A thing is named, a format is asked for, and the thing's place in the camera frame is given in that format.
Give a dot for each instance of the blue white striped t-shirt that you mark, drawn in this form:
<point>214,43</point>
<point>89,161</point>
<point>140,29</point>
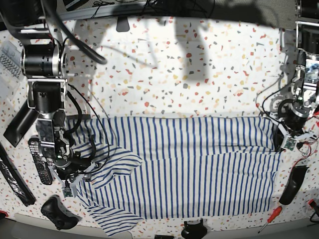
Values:
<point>176,168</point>

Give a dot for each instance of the black game controller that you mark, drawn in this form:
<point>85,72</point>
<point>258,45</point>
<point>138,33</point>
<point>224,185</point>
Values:
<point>51,210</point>

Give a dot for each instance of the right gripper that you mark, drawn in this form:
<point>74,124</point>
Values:
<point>72,170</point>

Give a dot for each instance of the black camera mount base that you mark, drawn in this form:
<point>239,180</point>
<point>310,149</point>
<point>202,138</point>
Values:
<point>194,231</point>

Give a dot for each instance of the black angled tube part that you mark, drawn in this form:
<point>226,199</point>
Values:
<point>20,124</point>

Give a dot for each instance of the long black bar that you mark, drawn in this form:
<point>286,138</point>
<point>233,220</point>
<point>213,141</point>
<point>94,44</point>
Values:
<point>14,179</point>

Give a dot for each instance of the black curved plastic shell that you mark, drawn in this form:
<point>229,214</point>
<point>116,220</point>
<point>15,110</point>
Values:
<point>294,183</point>

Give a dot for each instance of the red handled screwdriver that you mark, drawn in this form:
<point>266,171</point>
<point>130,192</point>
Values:
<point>275,213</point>

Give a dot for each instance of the clear plastic screw box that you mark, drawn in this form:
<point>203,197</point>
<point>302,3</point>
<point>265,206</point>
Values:
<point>10,70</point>

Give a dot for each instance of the black TV remote control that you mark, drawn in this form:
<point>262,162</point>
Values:
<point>40,164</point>

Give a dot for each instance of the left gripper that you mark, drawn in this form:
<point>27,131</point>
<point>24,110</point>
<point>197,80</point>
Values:
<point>290,119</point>

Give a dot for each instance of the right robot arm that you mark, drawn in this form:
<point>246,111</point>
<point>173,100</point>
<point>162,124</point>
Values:
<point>42,61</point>

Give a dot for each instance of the small red black connector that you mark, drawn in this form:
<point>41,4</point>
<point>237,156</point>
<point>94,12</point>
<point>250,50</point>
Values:
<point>312,203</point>

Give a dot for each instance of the grey table clamp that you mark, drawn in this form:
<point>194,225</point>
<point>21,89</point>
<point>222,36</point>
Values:
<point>122,24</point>

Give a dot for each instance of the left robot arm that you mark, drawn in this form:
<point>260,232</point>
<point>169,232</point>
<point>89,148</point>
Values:
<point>298,100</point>

